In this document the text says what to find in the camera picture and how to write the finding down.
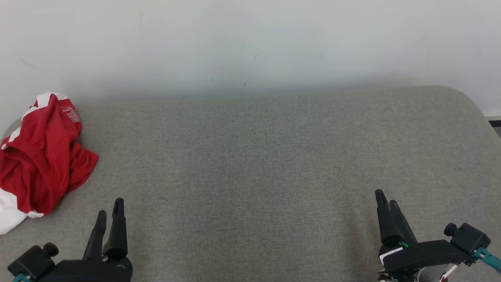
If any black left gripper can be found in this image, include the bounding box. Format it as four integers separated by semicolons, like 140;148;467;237
37;198;133;282

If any red jersey number 23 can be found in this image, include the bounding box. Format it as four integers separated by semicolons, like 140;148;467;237
0;135;99;235

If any teal right camera cable plug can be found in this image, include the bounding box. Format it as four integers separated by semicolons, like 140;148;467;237
476;247;501;273

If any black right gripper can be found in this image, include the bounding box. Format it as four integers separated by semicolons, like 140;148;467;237
375;189;470;282

